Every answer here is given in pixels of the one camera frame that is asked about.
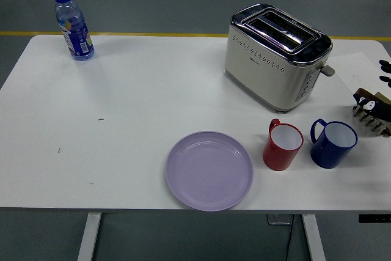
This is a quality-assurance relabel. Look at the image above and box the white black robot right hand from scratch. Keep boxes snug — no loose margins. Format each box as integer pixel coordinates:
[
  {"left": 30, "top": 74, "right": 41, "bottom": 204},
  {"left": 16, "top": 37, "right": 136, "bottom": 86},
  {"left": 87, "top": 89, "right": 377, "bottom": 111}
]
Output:
[{"left": 353, "top": 59, "right": 391, "bottom": 119}]

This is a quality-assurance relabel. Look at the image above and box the brown bread slice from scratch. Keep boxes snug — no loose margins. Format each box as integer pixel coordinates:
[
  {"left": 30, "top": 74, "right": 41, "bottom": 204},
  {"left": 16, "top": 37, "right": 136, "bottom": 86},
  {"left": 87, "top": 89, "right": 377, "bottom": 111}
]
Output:
[{"left": 356, "top": 87, "right": 391, "bottom": 105}]

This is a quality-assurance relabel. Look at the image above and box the cream chrome two-slot toaster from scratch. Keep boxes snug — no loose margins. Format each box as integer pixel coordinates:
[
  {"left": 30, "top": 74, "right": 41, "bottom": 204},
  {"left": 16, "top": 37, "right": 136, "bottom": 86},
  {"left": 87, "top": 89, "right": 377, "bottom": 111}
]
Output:
[{"left": 224, "top": 3, "right": 336, "bottom": 114}]

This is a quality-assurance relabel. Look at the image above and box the purple round plate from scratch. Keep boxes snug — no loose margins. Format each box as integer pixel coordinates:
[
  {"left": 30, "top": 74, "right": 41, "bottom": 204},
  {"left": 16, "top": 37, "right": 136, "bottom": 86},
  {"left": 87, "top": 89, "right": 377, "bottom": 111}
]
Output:
[{"left": 165, "top": 130, "right": 255, "bottom": 212}]

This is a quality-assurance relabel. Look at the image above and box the silver metal toast rack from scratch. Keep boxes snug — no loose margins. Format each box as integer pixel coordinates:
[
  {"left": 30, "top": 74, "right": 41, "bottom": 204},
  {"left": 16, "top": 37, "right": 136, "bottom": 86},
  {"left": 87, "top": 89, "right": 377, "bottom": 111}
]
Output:
[{"left": 351, "top": 105, "right": 391, "bottom": 137}]

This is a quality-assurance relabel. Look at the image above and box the blue mug white inside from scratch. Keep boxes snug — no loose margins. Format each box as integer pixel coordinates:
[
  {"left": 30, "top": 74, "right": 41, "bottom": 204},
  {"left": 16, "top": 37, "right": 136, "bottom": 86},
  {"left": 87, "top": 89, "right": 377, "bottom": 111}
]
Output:
[{"left": 310, "top": 118, "right": 358, "bottom": 169}]

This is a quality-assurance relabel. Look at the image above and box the red mug white inside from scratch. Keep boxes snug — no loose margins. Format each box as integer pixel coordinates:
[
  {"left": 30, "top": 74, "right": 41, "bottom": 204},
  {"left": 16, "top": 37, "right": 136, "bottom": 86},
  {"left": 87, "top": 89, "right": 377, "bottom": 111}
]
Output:
[{"left": 262, "top": 118, "right": 305, "bottom": 172}]

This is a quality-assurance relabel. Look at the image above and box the black table control panel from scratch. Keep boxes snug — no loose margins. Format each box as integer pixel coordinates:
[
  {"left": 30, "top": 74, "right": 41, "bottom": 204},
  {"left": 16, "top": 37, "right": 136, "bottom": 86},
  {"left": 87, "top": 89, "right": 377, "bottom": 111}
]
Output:
[{"left": 358, "top": 213, "right": 391, "bottom": 224}]

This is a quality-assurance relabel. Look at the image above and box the white table leg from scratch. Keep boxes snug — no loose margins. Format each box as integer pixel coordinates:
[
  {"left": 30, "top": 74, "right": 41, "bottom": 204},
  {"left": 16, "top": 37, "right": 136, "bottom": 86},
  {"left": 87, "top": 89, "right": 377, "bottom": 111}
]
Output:
[
  {"left": 301, "top": 213, "right": 327, "bottom": 261},
  {"left": 76, "top": 212, "right": 102, "bottom": 261}
]

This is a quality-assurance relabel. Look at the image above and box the clear water bottle blue cap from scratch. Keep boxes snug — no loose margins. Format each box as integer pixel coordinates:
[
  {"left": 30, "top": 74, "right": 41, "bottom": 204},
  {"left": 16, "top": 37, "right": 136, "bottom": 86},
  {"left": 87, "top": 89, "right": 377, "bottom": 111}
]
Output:
[{"left": 53, "top": 0, "right": 95, "bottom": 62}]

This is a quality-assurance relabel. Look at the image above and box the clear plastic bracket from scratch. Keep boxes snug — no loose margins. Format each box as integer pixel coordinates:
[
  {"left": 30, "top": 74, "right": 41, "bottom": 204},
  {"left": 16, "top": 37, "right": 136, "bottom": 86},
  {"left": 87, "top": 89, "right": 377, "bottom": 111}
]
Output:
[{"left": 267, "top": 213, "right": 294, "bottom": 226}]

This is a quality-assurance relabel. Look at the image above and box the black cable under table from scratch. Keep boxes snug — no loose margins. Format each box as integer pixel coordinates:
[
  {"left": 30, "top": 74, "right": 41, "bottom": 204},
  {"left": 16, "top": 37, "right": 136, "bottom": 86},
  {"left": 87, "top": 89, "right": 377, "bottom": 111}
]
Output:
[{"left": 283, "top": 214, "right": 294, "bottom": 261}]

